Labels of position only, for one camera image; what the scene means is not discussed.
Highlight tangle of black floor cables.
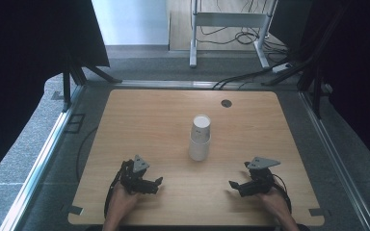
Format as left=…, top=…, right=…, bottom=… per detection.
left=198, top=0, right=291, bottom=63

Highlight white power strip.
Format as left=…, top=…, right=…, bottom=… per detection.
left=272, top=62, right=293, bottom=74

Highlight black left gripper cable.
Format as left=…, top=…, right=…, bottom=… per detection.
left=103, top=167, right=125, bottom=219

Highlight black metal stand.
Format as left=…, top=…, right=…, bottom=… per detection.
left=261, top=0, right=351, bottom=120

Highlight thin black floor cable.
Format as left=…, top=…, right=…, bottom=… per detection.
left=75, top=126, right=99, bottom=183

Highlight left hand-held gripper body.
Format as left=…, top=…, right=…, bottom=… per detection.
left=119, top=154, right=157, bottom=195

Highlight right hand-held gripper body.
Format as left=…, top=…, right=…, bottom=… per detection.
left=244, top=156, right=282, bottom=195

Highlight black tripod stand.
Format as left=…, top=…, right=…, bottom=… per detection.
left=62, top=52, right=123, bottom=113

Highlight black power cables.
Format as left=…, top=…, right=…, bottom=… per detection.
left=211, top=67, right=276, bottom=90

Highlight aluminium rail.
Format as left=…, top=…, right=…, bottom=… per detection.
left=0, top=84, right=87, bottom=231
left=108, top=79, right=240, bottom=90
left=298, top=90, right=370, bottom=231

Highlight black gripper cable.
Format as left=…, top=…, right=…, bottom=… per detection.
left=271, top=172, right=293, bottom=214
left=103, top=167, right=125, bottom=219

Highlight black curtain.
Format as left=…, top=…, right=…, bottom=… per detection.
left=0, top=0, right=111, bottom=189
left=268, top=0, right=370, bottom=177

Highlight person's left hand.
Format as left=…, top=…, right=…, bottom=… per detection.
left=108, top=182, right=140, bottom=219

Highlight stack of white paper cups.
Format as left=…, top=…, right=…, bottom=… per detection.
left=188, top=114, right=212, bottom=162

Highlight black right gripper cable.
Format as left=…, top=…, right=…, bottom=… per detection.
left=271, top=172, right=293, bottom=214

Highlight white metal stand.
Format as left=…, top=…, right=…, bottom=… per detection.
left=189, top=0, right=278, bottom=69

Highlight grey tape piece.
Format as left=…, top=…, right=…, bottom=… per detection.
left=66, top=204, right=85, bottom=216
left=308, top=207, right=326, bottom=218

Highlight person's right hand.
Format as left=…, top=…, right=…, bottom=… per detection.
left=257, top=186, right=293, bottom=223

